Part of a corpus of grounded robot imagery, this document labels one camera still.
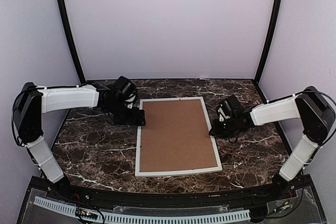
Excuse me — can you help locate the right black corner post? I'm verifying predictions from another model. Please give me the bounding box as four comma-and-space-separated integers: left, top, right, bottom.
254, 0, 281, 84

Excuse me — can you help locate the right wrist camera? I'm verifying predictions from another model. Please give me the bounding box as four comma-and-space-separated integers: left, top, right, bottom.
217, 107, 230, 122

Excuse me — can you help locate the white slotted cable duct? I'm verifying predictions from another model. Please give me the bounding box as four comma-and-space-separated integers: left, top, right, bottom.
34, 196, 250, 223

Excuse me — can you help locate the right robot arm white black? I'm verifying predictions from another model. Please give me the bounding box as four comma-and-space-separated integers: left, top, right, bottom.
209, 86, 335, 200

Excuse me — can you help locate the brown cardboard backing board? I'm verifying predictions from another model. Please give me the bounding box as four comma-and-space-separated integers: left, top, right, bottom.
139, 99, 220, 174

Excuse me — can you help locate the left black corner post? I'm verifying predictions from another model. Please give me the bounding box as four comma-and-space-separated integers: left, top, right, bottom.
57, 0, 86, 83

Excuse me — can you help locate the small green circuit board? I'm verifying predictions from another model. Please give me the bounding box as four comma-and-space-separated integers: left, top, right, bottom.
75, 208, 98, 220

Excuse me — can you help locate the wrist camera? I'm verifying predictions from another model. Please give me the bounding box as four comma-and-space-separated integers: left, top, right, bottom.
217, 107, 230, 122
124, 99, 134, 109

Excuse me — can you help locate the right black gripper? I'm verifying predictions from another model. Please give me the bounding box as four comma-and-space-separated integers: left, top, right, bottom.
209, 116, 238, 138

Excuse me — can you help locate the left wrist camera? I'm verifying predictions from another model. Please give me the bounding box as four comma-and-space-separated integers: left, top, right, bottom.
124, 99, 134, 109

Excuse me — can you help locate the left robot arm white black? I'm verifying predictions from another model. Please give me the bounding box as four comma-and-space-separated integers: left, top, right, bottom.
10, 76, 146, 201

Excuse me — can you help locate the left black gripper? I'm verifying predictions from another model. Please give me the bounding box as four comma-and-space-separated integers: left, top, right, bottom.
106, 100, 145, 126

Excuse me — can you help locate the black front rail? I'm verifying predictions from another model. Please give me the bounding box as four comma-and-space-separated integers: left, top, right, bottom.
39, 180, 298, 209

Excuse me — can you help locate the black corner post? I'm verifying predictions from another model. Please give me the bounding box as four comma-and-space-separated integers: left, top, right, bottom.
254, 0, 281, 84
57, 0, 86, 83

